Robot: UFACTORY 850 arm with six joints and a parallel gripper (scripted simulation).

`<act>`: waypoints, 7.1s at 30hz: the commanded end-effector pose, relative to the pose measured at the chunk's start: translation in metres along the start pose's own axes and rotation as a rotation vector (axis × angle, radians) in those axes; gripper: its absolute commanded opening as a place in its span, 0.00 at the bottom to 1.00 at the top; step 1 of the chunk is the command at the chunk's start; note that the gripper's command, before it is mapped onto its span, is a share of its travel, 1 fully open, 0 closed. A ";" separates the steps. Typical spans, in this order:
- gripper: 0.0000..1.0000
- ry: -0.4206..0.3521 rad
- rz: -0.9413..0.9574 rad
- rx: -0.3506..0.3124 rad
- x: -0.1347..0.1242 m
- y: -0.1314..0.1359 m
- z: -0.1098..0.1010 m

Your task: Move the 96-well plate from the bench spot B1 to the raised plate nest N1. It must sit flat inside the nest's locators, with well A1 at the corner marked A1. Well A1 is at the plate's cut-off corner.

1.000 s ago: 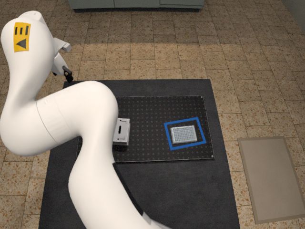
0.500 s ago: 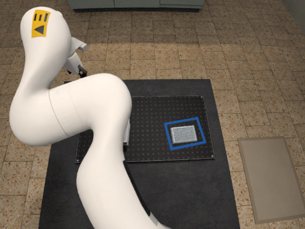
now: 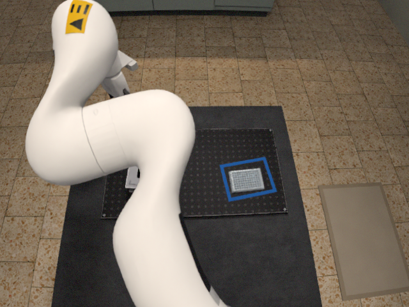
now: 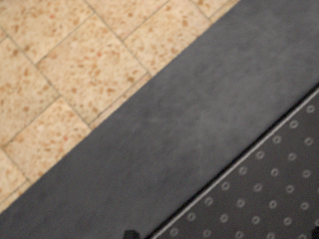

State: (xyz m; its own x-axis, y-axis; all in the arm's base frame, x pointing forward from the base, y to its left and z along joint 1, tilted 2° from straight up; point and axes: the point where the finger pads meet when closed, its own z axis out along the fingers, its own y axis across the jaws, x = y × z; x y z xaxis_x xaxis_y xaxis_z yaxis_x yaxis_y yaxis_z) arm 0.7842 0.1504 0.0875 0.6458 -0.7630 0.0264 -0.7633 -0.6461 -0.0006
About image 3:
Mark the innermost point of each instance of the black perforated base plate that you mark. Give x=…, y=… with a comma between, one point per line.
x=202, y=191

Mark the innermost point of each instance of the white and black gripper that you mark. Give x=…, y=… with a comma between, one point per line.
x=116, y=85

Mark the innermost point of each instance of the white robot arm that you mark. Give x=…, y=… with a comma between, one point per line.
x=68, y=144

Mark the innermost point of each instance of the blue tape outline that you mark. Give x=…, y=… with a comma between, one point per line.
x=248, y=195

